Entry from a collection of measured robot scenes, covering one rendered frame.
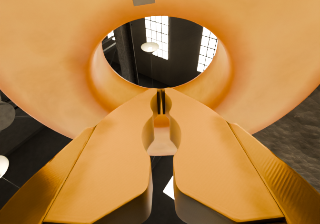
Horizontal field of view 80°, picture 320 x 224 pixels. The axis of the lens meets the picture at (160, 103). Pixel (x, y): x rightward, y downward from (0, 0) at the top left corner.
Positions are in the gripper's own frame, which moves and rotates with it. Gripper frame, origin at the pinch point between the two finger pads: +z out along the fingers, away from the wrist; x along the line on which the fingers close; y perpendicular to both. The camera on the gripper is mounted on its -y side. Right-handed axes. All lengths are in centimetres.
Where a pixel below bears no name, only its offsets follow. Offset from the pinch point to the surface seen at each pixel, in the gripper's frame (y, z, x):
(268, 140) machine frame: 30.4, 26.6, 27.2
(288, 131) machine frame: 25.0, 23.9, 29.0
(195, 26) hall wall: 142, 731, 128
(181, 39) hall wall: 199, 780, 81
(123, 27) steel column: 82, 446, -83
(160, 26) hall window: 157, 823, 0
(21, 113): 496, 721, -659
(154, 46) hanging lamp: 188, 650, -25
